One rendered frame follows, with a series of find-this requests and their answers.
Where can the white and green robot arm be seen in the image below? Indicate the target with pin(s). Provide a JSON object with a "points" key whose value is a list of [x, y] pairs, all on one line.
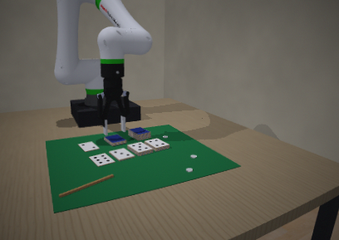
{"points": [[113, 43]]}

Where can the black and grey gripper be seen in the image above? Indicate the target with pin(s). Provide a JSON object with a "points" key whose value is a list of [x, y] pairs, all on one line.
{"points": [[113, 91]]}

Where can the green felt mat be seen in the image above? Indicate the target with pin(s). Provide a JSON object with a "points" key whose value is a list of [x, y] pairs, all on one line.
{"points": [[70, 167]]}

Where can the blue rectangular card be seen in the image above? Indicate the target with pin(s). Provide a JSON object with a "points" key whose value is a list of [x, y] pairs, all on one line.
{"points": [[114, 138], [139, 131]]}

